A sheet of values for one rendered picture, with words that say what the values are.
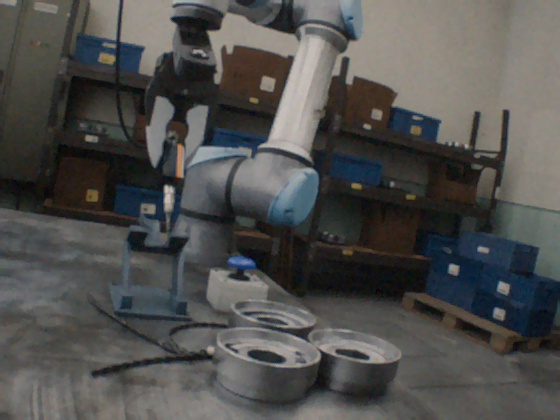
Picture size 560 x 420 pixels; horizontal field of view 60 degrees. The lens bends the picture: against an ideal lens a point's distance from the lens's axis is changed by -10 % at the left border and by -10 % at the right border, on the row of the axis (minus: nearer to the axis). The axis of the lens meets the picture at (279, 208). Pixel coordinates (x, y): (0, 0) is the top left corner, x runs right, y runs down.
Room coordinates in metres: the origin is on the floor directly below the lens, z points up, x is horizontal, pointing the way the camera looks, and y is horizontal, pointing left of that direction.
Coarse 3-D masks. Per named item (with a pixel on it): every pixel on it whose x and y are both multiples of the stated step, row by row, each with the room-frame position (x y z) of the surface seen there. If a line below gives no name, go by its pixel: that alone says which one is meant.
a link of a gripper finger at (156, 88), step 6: (156, 72) 0.66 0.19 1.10; (156, 78) 0.66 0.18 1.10; (150, 84) 0.66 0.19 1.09; (156, 84) 0.66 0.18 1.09; (162, 84) 0.67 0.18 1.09; (150, 90) 0.66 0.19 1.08; (156, 90) 0.67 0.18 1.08; (162, 90) 0.67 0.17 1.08; (150, 96) 0.66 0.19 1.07; (156, 96) 0.67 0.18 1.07; (162, 96) 0.67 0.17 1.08; (144, 102) 0.67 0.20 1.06; (150, 102) 0.66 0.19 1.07; (150, 108) 0.66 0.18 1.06; (150, 114) 0.66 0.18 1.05; (150, 120) 0.67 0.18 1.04
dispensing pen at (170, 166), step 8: (168, 136) 0.70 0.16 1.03; (176, 136) 0.70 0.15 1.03; (168, 144) 0.67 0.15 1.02; (168, 152) 0.67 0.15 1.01; (176, 152) 0.67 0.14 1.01; (168, 160) 0.66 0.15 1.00; (176, 160) 0.67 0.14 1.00; (160, 168) 0.68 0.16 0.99; (168, 168) 0.65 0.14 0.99; (176, 168) 0.66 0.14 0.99; (160, 176) 0.66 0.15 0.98; (168, 176) 0.65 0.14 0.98; (160, 184) 0.67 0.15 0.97; (168, 184) 0.66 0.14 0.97; (168, 192) 0.66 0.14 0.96; (168, 200) 0.65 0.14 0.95; (168, 208) 0.65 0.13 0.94; (168, 216) 0.64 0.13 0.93; (168, 224) 0.64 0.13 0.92; (168, 232) 0.63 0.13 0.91; (168, 240) 0.63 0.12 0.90
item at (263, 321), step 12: (240, 300) 0.66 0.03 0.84; (252, 300) 0.67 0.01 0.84; (240, 312) 0.65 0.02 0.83; (288, 312) 0.68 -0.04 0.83; (300, 312) 0.67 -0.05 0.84; (228, 324) 0.62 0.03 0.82; (240, 324) 0.59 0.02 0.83; (252, 324) 0.59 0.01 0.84; (264, 324) 0.58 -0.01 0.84; (276, 324) 0.65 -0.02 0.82; (288, 324) 0.63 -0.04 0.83; (312, 324) 0.61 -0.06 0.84; (300, 336) 0.59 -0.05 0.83
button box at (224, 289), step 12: (216, 276) 0.75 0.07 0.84; (228, 276) 0.76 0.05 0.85; (240, 276) 0.76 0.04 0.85; (252, 276) 0.80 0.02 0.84; (216, 288) 0.74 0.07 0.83; (228, 288) 0.73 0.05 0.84; (240, 288) 0.73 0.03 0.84; (252, 288) 0.74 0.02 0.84; (264, 288) 0.75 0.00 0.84; (216, 300) 0.73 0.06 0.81; (228, 300) 0.73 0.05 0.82; (264, 300) 0.75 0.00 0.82; (228, 312) 0.73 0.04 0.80
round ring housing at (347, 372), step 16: (320, 336) 0.59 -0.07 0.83; (336, 336) 0.61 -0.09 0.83; (352, 336) 0.61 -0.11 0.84; (368, 336) 0.60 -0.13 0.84; (336, 352) 0.57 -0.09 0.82; (352, 352) 0.58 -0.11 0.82; (368, 352) 0.57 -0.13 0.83; (384, 352) 0.58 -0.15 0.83; (400, 352) 0.56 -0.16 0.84; (320, 368) 0.52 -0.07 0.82; (336, 368) 0.51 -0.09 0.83; (352, 368) 0.51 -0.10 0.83; (368, 368) 0.51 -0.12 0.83; (384, 368) 0.51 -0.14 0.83; (320, 384) 0.53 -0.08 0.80; (336, 384) 0.52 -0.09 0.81; (352, 384) 0.51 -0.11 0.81; (368, 384) 0.51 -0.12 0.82; (384, 384) 0.53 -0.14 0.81
